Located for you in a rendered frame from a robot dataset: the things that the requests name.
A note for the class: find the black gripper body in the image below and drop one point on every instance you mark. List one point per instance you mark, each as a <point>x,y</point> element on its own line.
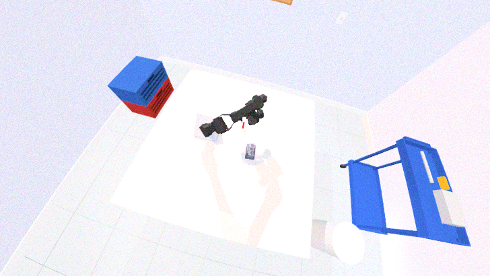
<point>260,113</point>

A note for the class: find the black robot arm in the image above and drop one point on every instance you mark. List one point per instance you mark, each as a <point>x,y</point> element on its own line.
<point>219,126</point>

